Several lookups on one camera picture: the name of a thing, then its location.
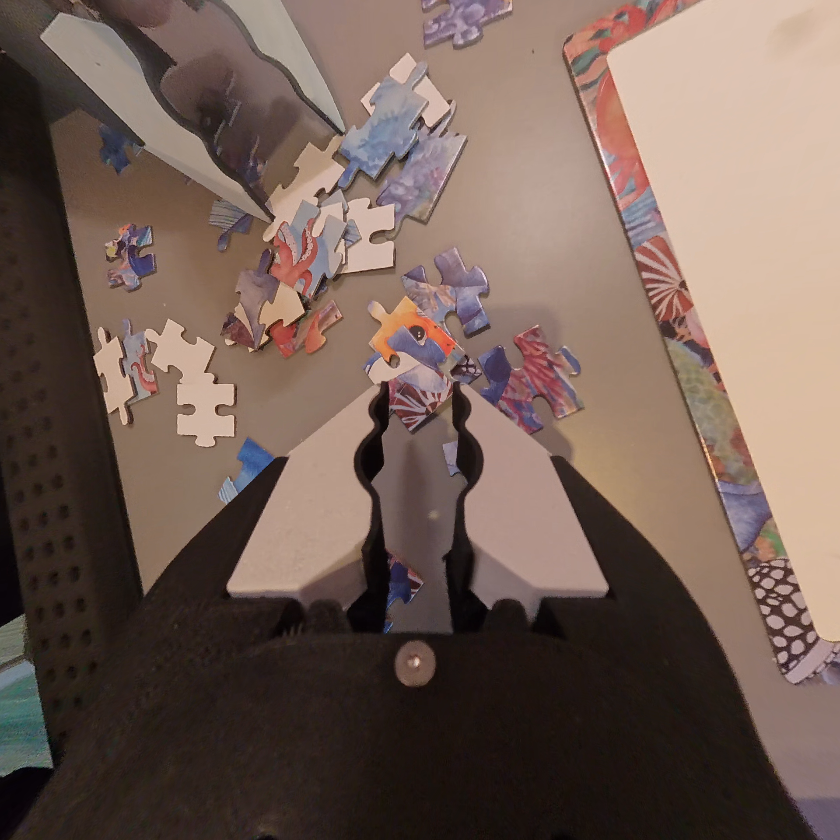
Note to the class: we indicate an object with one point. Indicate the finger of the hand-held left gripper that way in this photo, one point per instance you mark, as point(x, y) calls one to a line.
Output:
point(282, 52)
point(118, 85)

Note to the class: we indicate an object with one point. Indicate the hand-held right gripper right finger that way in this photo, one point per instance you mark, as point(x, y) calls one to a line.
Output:
point(531, 525)

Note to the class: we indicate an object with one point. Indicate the pile of jigsaw puzzle pieces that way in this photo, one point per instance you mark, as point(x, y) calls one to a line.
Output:
point(203, 407)

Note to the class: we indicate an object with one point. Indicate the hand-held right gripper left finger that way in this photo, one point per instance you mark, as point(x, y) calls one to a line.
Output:
point(302, 525)

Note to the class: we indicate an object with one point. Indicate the puzzle board with colourful border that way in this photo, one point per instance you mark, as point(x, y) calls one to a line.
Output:
point(735, 262)

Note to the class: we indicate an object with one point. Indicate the single jigsaw puzzle piece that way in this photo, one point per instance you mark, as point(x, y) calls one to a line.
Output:
point(413, 403)

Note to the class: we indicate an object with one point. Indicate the dark perforated panel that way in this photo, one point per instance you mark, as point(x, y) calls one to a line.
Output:
point(59, 394)

